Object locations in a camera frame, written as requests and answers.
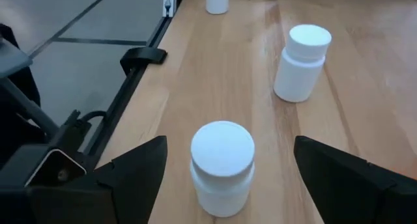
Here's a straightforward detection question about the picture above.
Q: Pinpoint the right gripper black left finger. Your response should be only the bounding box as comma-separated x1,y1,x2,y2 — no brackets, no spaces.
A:
28,135,169,224

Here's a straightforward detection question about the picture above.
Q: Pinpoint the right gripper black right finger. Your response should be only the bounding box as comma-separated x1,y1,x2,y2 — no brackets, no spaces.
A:
293,135,417,224

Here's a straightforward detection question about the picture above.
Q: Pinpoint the black camera with cable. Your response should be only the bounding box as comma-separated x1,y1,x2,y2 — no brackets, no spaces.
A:
0,109,108,194

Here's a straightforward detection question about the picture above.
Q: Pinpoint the black table frame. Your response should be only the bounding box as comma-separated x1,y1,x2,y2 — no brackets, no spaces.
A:
81,0,188,166

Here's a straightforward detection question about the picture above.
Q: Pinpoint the black frame clip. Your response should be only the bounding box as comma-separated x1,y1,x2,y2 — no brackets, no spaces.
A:
119,46,168,76

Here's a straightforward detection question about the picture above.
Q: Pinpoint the white aluminium post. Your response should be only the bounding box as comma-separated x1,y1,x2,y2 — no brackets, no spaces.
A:
162,0,177,18

